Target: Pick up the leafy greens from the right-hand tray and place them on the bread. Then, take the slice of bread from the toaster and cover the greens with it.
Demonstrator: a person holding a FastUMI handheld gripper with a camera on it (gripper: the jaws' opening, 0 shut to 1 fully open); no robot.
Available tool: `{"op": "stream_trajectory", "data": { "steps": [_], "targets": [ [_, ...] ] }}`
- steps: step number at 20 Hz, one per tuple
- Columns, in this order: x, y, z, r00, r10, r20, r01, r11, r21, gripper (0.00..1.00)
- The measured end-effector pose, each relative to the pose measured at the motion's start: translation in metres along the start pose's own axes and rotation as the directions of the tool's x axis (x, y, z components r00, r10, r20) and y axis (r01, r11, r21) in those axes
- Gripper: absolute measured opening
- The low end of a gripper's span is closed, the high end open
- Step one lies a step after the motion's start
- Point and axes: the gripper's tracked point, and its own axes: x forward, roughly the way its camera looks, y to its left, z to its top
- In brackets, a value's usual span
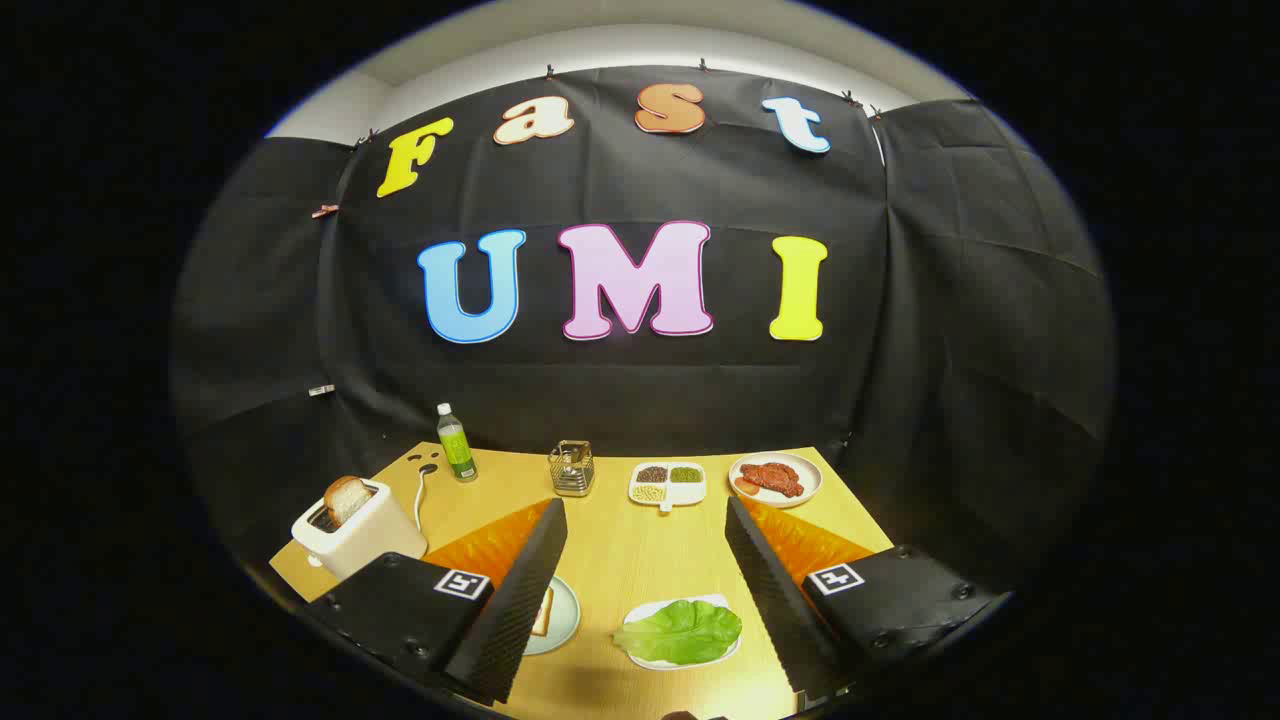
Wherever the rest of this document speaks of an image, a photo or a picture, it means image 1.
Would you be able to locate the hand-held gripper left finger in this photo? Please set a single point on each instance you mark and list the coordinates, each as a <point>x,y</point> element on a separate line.
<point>520,600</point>

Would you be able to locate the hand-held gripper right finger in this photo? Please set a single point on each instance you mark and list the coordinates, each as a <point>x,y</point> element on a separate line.
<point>775,600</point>

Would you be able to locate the green lettuce leaf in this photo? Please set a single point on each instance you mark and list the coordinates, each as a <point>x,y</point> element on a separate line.
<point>680,632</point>

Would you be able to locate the toasted bread slice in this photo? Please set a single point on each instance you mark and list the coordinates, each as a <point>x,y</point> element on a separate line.
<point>345,500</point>

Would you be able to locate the white bread slice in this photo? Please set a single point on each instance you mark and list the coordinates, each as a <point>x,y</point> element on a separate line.
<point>543,615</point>

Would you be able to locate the pale green round plate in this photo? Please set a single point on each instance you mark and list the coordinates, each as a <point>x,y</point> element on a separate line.
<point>562,615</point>

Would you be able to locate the red tomato slice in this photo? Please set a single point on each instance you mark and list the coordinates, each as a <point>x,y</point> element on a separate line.
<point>747,487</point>

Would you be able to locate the brown meat piece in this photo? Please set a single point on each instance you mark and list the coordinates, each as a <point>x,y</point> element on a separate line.
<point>775,478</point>

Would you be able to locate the white round plate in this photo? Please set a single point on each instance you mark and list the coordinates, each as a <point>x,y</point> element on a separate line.
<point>808,470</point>

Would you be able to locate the white divided dish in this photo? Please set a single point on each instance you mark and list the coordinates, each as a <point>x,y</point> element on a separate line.
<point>690,492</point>

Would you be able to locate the white square plate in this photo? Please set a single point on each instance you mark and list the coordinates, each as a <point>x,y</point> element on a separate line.
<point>650,660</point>

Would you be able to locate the green mung beans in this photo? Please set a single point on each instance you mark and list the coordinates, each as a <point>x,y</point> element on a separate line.
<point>686,475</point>

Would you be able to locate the green label plastic bottle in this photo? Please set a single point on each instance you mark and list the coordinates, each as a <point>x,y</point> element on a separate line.
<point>458,450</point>

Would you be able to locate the white toaster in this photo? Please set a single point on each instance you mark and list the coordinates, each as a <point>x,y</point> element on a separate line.
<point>370,535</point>

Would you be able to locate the yellow soybeans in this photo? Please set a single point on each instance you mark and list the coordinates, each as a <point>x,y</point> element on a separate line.
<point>650,493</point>

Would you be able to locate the dark brown beans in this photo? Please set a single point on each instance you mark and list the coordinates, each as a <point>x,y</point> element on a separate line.
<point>652,474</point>

